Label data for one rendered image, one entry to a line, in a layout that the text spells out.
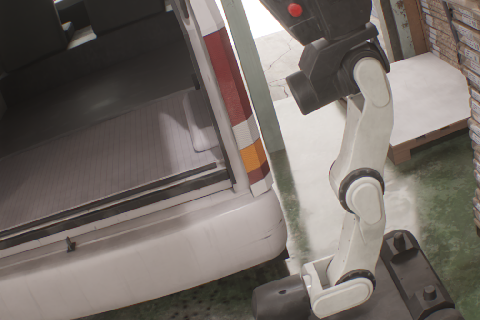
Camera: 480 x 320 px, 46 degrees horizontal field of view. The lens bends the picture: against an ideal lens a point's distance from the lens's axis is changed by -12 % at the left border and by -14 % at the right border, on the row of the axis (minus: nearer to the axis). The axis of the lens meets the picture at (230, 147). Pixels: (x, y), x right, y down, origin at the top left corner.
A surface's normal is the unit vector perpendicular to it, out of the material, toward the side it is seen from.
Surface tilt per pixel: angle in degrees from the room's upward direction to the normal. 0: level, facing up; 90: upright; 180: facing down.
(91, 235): 0
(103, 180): 0
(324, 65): 90
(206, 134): 40
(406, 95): 0
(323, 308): 90
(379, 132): 112
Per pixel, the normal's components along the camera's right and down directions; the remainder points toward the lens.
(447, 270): -0.28, -0.87
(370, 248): 0.11, 0.39
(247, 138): 0.43, 0.17
